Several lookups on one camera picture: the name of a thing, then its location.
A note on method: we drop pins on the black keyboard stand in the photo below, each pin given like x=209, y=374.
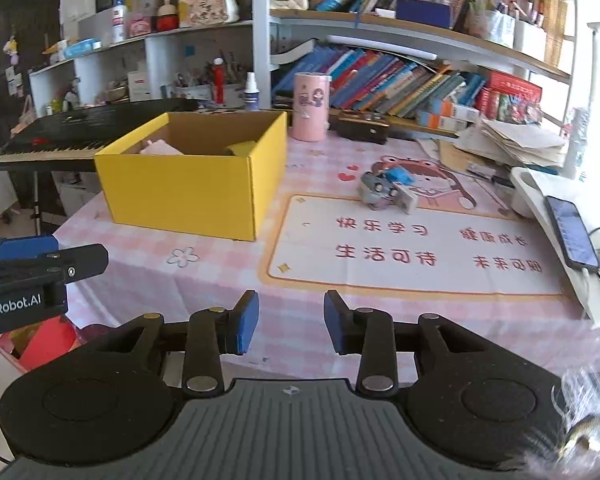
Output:
x=37, y=200

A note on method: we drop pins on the white side shelf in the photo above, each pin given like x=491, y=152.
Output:
x=165, y=52

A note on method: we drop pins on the black smartphone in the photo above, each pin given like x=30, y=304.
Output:
x=572, y=232

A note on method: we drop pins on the orange and blue small box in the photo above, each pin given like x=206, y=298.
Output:
x=455, y=109
x=442, y=122

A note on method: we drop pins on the small white spray bottle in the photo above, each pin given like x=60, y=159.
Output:
x=252, y=95

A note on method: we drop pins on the pink small box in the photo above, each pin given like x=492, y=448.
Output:
x=140, y=25

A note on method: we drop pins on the pink pen cup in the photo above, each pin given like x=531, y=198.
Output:
x=490, y=30

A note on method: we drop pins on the red bag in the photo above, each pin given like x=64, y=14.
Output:
x=47, y=345

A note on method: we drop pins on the pink checked desktop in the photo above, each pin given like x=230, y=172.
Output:
x=205, y=280

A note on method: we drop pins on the dark blue box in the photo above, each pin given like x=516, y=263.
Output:
x=422, y=12

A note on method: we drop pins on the light blue tissue box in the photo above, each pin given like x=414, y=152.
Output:
x=80, y=49

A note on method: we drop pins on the dark wooden door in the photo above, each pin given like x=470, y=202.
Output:
x=20, y=20

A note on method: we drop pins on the grey small toy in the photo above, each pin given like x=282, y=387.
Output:
x=372, y=192

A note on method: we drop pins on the pink plush pig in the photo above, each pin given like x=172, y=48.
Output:
x=162, y=149

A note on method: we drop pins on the red and white pot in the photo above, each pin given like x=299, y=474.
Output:
x=166, y=17

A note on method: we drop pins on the row of colourful leaning books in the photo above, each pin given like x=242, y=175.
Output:
x=380, y=80

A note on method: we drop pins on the white desk lamp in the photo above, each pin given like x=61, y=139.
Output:
x=525, y=195

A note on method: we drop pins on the dark brown desk box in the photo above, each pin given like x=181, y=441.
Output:
x=362, y=129

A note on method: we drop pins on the colourful printed packet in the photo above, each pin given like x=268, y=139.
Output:
x=520, y=109

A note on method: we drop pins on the yellow tape roll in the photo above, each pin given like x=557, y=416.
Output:
x=242, y=149

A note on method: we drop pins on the white pen organizer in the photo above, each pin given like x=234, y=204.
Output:
x=529, y=42

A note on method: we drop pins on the yellow workbook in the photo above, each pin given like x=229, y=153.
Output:
x=455, y=155

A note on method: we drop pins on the pink cartoon canister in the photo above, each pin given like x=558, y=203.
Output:
x=310, y=110

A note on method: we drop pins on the yellow cardboard box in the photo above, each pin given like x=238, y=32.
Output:
x=180, y=195

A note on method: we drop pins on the stack of loose papers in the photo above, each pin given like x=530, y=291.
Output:
x=515, y=142

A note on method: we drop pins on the thick red book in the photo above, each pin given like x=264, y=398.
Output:
x=512, y=84

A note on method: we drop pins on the white desk bookshelf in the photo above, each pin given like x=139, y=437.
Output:
x=405, y=32

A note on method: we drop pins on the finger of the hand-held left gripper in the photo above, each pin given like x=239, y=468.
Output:
x=25, y=247
x=55, y=265

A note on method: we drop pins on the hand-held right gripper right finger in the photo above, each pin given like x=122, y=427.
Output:
x=336, y=322

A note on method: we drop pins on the white bottle with blue cap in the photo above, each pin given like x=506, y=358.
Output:
x=119, y=20

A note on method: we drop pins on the black electronic keyboard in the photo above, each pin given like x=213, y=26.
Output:
x=70, y=130

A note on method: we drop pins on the white box with red label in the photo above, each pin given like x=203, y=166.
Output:
x=139, y=87

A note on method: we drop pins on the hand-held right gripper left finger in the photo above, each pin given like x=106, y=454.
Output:
x=245, y=322

